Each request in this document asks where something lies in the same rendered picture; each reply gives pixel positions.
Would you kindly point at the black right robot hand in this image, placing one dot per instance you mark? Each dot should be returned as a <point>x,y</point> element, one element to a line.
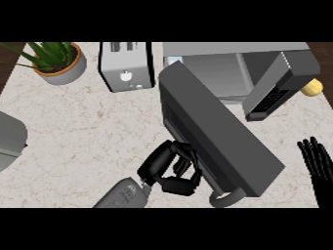
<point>328,182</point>

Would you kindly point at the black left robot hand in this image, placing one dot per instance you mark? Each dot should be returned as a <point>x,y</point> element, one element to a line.
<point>160,162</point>

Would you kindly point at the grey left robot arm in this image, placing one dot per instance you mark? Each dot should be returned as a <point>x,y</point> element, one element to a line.
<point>123,195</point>

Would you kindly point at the grey microwave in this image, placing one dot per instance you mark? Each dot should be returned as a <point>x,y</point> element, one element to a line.
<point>251,74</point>

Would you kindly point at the yellow rounded object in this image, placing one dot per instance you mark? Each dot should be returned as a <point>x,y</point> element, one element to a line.
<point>312,87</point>

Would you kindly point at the silver toaster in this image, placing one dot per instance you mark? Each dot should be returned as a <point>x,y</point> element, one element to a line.
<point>126,66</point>

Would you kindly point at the green potted plant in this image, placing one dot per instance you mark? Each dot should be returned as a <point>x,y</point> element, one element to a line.
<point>54,62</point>

